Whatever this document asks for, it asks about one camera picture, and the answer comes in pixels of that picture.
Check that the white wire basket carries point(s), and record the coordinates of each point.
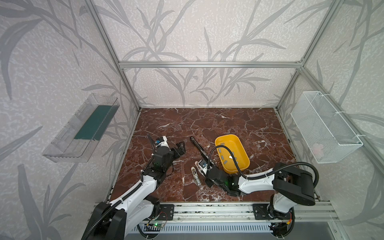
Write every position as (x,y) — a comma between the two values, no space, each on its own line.
(327,134)

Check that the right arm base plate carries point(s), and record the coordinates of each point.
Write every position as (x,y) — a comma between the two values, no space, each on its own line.
(261,211)

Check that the staple strips in tray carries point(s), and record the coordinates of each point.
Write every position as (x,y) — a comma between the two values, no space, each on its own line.
(226,157)

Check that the clear plastic wall shelf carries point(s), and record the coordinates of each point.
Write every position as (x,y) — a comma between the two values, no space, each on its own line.
(79,138)

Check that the aluminium front rail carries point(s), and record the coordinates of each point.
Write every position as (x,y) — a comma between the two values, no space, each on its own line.
(232,212)

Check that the green circuit board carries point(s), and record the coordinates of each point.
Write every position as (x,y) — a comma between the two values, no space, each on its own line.
(154,227)

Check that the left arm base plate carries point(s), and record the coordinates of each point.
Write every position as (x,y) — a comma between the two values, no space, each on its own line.
(164,212)

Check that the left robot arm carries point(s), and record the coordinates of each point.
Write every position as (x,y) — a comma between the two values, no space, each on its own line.
(113,220)

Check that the yellow plastic tray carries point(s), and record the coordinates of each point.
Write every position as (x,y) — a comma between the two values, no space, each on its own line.
(243,160)

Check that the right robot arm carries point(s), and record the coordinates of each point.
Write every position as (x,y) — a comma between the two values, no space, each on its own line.
(294,184)

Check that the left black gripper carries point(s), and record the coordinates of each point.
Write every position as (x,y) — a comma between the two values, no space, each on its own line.
(174,151)

